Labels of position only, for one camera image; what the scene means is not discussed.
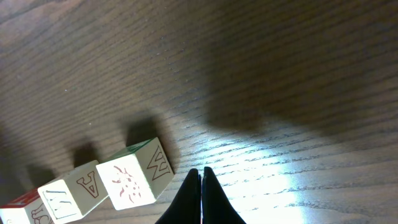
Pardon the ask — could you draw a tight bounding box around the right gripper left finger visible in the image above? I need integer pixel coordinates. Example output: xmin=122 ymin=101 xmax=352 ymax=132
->
xmin=155 ymin=169 xmax=201 ymax=224

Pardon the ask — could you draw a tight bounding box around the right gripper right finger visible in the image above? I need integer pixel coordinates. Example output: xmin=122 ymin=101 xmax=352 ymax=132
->
xmin=201 ymin=167 xmax=246 ymax=224

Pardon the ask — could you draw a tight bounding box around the white ladybug block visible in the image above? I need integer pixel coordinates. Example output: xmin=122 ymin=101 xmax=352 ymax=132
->
xmin=96 ymin=137 xmax=174 ymax=210

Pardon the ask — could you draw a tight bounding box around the yellow block letter O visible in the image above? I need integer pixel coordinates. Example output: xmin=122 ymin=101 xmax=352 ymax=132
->
xmin=38 ymin=160 xmax=108 ymax=224

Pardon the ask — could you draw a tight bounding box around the white block green side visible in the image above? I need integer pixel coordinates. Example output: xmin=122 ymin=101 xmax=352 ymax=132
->
xmin=1 ymin=189 xmax=53 ymax=224

